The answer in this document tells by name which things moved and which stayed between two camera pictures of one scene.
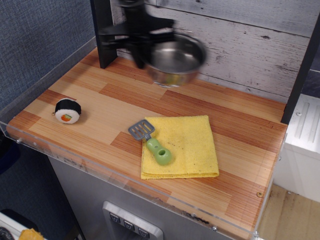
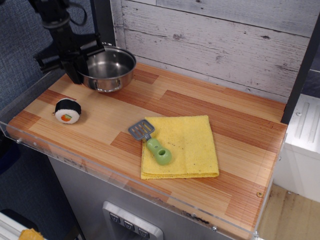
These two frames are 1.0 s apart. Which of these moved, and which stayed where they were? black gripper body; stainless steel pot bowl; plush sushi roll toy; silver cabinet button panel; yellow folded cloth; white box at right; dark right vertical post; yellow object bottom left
Moved: stainless steel pot bowl; black gripper body
Stayed: yellow folded cloth; plush sushi roll toy; yellow object bottom left; dark right vertical post; white box at right; silver cabinet button panel
